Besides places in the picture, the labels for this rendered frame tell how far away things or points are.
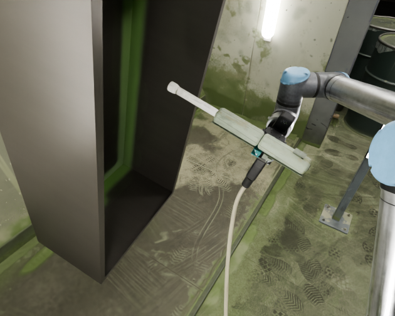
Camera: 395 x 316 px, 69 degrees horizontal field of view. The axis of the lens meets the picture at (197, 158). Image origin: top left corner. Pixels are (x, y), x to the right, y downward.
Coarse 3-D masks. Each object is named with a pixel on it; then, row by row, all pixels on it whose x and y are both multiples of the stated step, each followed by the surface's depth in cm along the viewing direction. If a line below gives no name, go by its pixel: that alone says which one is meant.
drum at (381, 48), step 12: (384, 48) 251; (372, 60) 267; (384, 60) 253; (372, 72) 267; (384, 72) 256; (372, 84) 268; (384, 84) 259; (348, 120) 305; (360, 120) 290; (372, 120) 280; (360, 132) 294; (372, 132) 286
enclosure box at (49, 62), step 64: (0, 0) 51; (64, 0) 45; (128, 0) 103; (192, 0) 96; (0, 64) 62; (64, 64) 53; (128, 64) 123; (192, 64) 109; (0, 128) 80; (64, 128) 65; (128, 128) 148; (64, 192) 85; (128, 192) 155; (64, 256) 122
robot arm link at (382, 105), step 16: (320, 80) 98; (336, 80) 94; (352, 80) 89; (320, 96) 102; (336, 96) 92; (352, 96) 84; (368, 96) 78; (384, 96) 74; (368, 112) 78; (384, 112) 72
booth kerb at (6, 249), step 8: (24, 232) 174; (32, 232) 179; (8, 240) 167; (16, 240) 172; (24, 240) 177; (0, 248) 164; (8, 248) 169; (16, 248) 174; (0, 256) 166; (8, 256) 170
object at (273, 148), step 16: (192, 96) 88; (208, 112) 87; (224, 112) 85; (224, 128) 86; (240, 128) 83; (256, 128) 84; (256, 144) 84; (272, 144) 81; (256, 160) 87; (288, 160) 81; (304, 160) 81; (256, 176) 91
